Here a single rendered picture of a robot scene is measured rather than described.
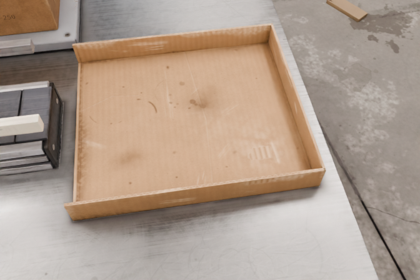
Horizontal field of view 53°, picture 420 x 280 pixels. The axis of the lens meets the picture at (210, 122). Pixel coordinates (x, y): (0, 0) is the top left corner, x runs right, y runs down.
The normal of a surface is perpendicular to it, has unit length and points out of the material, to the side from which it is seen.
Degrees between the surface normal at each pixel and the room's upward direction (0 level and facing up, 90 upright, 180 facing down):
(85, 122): 0
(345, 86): 0
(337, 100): 0
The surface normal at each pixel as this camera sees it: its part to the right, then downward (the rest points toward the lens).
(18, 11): 0.17, 0.79
